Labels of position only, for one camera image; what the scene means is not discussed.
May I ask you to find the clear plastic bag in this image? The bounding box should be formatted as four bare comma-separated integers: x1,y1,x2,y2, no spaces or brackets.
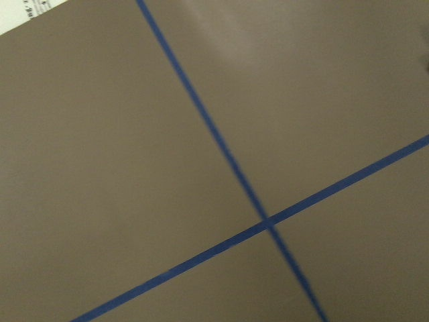
0,0,67,35

